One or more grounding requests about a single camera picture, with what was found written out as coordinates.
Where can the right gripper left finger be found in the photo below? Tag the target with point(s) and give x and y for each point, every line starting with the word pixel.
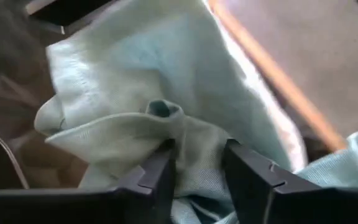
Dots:
pixel 160 174

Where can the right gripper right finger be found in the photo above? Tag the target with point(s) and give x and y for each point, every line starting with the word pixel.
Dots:
pixel 247 180

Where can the light blue towel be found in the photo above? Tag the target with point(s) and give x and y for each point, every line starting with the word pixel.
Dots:
pixel 154 62

